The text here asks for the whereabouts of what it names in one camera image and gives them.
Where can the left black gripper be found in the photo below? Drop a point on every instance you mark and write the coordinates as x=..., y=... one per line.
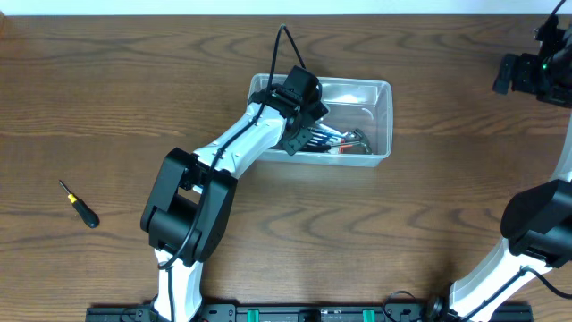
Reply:
x=298, y=139

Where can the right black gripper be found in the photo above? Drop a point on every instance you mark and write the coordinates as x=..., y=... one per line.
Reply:
x=522, y=72

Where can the blue precision screwdriver set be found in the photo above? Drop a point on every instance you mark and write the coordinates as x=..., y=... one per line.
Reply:
x=324, y=136

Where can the small claw hammer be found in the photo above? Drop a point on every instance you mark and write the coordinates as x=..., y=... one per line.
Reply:
x=357, y=138

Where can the clear plastic container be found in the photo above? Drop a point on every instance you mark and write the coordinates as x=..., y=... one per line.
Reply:
x=366, y=105

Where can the red handled cutting pliers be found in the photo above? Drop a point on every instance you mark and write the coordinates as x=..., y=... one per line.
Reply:
x=338, y=148

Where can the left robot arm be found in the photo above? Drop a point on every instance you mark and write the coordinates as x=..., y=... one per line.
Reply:
x=188, y=209

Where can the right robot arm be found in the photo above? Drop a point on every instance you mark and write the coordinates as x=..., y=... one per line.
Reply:
x=536, y=224

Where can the black yellow screwdriver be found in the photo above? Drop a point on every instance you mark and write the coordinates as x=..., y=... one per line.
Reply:
x=88, y=216

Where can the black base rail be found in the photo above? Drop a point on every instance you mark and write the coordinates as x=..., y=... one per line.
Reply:
x=395, y=310

